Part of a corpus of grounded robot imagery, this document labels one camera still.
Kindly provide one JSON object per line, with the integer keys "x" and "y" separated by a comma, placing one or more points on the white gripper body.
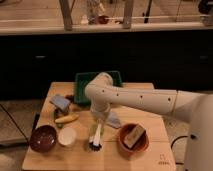
{"x": 100, "y": 116}

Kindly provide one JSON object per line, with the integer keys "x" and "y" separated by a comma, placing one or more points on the green plastic bin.
{"x": 82, "y": 79}

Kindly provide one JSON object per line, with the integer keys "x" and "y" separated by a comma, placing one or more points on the light blue cloth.
{"x": 113, "y": 120}

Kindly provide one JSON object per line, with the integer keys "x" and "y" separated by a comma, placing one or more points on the blue sponge block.
{"x": 60, "y": 102}

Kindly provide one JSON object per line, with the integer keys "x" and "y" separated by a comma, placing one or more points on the small white bowl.
{"x": 67, "y": 136}

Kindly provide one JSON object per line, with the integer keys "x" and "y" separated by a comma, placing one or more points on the white handled black brush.
{"x": 95, "y": 148}

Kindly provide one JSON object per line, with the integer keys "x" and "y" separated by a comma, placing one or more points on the orange bowl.
{"x": 140, "y": 146}

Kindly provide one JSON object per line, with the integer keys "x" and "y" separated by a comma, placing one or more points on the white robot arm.
{"x": 194, "y": 108}

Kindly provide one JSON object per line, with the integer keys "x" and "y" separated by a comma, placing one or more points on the clear green plastic cup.
{"x": 95, "y": 134}

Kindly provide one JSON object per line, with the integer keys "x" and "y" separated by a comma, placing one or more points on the tan sponge block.
{"x": 133, "y": 136}

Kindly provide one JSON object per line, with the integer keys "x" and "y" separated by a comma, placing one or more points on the green vegetable toy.
{"x": 56, "y": 116}

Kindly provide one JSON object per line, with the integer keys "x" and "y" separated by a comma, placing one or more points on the dark red bowl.
{"x": 43, "y": 139}

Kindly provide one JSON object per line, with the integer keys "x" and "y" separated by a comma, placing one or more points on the wooden table board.
{"x": 157, "y": 157}

